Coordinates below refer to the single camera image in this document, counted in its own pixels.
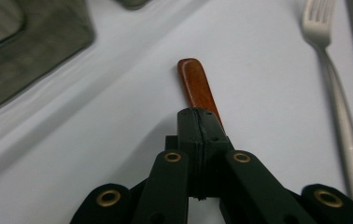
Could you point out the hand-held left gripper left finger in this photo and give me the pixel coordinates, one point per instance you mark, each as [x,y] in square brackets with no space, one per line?
[190,137]

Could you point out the smoky transparent plastic bin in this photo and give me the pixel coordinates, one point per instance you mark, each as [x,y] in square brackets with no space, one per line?
[34,53]

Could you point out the silver metal fork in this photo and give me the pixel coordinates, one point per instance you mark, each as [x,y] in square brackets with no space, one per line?
[342,109]

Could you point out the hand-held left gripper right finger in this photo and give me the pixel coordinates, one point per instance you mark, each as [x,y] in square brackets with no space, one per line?
[213,140]

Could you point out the brown wooden spoon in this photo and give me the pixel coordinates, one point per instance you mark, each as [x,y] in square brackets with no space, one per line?
[196,84]

